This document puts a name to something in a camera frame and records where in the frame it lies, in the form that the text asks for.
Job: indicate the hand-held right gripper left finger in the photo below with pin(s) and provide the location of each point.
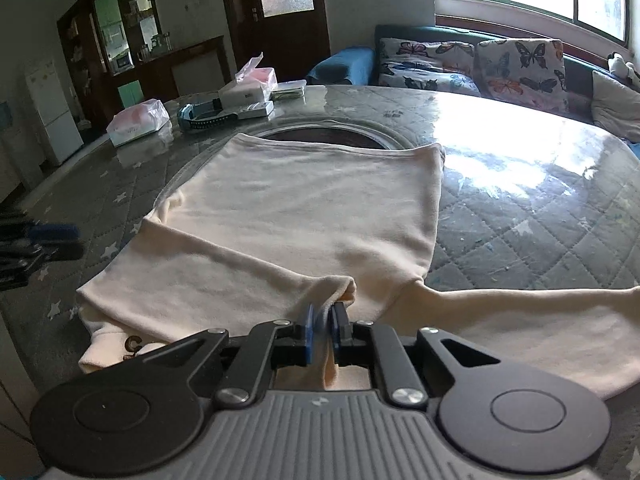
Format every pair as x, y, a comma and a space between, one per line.
310, 327

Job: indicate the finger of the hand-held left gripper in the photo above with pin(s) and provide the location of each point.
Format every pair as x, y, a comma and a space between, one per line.
60, 251
55, 233

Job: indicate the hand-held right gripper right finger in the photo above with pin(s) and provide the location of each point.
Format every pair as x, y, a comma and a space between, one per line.
336, 327

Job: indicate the cream long-sleeve shirt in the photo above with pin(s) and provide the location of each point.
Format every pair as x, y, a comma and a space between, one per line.
300, 200

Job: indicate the white refrigerator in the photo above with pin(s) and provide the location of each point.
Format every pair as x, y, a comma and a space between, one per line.
52, 110

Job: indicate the sealed pink tissue pack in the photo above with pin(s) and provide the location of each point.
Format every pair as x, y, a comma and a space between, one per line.
137, 122

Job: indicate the microwave oven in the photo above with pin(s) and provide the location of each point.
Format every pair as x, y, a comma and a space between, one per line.
123, 61

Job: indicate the dark wooden display cabinet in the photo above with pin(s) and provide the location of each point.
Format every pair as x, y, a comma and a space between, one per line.
80, 50

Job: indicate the round black glass turntable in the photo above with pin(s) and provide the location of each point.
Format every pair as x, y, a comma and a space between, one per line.
325, 137

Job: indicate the dark wooden sideboard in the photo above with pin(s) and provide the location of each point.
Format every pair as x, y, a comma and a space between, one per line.
200, 70

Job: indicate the glass jar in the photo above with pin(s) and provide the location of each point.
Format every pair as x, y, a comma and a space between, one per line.
164, 42

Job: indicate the white flat electronic device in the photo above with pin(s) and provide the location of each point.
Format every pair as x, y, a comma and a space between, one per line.
252, 110

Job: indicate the opened pink tissue pack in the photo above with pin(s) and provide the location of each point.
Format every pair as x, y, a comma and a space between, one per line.
250, 82

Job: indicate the blue sofa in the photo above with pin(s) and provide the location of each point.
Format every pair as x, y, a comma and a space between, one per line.
345, 65

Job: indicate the butterfly print pillow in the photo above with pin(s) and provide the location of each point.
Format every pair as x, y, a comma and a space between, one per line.
425, 67
520, 75

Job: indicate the dark wooden door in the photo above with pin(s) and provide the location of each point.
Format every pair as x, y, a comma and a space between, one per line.
280, 35

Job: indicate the grey pillow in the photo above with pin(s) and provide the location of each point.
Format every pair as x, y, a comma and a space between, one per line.
615, 105

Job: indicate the panda plush toy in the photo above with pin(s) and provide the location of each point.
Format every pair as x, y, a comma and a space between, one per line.
620, 65

